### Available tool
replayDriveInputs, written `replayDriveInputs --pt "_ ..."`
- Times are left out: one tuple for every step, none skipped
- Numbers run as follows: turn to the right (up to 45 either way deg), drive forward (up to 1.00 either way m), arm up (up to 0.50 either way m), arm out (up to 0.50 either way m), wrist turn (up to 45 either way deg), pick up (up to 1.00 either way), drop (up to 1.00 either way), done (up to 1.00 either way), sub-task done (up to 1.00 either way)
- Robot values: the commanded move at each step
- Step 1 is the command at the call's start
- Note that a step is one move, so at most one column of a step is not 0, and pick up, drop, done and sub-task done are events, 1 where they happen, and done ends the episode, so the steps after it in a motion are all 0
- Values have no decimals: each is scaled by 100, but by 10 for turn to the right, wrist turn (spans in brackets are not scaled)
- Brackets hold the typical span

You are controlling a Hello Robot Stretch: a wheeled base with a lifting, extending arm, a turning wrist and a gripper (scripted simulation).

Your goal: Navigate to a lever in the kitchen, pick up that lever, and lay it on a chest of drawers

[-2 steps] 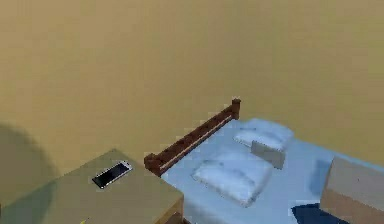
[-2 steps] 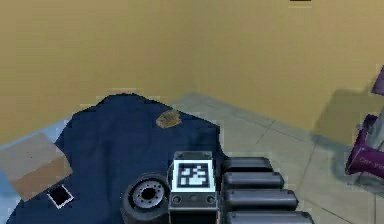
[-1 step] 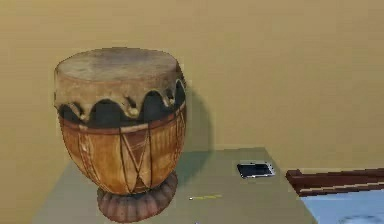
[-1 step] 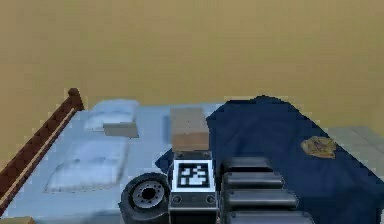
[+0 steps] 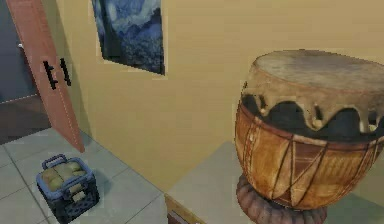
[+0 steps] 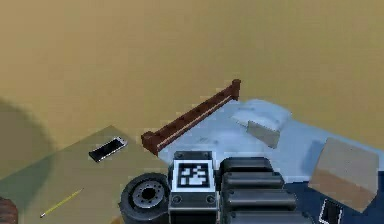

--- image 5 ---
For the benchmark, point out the blue swirling night painting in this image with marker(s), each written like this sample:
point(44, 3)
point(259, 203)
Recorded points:
point(133, 33)

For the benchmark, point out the brown wooden hand drum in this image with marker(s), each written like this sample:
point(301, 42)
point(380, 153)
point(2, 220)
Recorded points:
point(300, 160)

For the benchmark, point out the reddish brown room door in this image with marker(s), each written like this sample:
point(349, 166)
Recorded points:
point(46, 100)

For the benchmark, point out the blue crate with tan contents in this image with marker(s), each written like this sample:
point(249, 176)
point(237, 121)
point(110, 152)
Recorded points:
point(66, 190)

